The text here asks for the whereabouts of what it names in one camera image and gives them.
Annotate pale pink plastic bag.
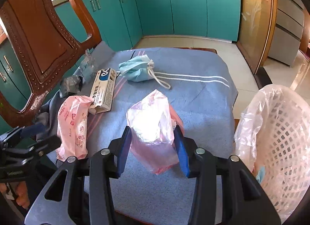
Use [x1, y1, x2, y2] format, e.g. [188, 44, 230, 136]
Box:
[126, 90, 184, 175]

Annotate pink printed plastic bag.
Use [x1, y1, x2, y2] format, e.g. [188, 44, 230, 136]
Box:
[56, 95, 93, 162]

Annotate blue surgical face mask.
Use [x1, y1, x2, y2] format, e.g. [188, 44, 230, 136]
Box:
[119, 54, 171, 90]

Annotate white mesh trash basket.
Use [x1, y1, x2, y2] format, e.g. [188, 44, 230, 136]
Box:
[251, 84, 309, 222]

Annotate teal kitchen cabinets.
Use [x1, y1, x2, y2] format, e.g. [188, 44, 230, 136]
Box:
[1, 0, 241, 110]

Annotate person's left hand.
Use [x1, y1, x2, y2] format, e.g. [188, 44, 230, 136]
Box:
[14, 181, 30, 209]

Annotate white medicine box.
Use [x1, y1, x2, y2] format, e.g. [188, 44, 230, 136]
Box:
[88, 68, 117, 115]

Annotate clear plastic bin liner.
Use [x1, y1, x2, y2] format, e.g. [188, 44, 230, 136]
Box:
[234, 93, 309, 224]

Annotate blue striped table cloth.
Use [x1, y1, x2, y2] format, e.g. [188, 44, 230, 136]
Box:
[36, 41, 239, 225]

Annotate grey crumpled plastic wrapper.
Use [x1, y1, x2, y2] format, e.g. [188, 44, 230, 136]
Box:
[59, 75, 83, 98]

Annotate clear blue plastic wrapper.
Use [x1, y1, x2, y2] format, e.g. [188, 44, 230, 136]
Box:
[74, 49, 98, 85]

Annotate brown wooden chair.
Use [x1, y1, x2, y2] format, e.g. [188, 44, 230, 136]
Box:
[1, 0, 101, 127]

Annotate silver refrigerator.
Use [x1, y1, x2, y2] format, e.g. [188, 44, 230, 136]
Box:
[268, 0, 305, 66]

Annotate wooden glass sliding door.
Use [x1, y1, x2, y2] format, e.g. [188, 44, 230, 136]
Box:
[236, 0, 277, 74]

